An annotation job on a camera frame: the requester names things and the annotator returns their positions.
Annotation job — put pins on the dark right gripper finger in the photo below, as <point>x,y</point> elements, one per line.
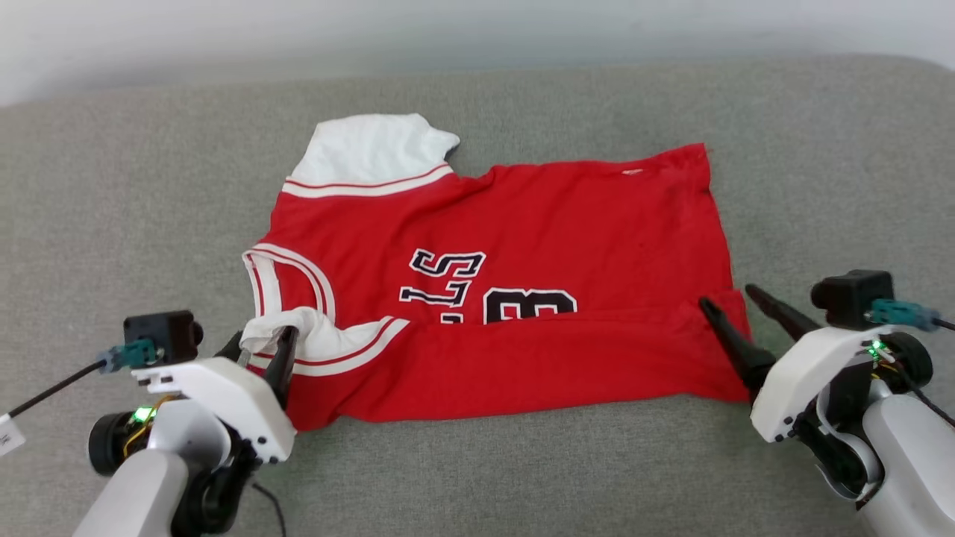
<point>739,347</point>
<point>783,317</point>

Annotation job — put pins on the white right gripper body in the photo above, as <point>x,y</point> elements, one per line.
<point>806,380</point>

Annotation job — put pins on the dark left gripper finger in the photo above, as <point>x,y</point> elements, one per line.
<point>232,350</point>
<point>283,365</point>

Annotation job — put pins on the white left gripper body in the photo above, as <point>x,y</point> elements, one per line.
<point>231,403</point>

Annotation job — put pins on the red basketball jersey white trim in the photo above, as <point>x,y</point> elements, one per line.
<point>537,224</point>

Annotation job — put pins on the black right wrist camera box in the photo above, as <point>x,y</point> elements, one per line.
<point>850,298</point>

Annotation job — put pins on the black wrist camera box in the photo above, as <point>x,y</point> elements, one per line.
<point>160,335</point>
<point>850,298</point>

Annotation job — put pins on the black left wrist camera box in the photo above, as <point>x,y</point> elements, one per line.
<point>160,335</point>

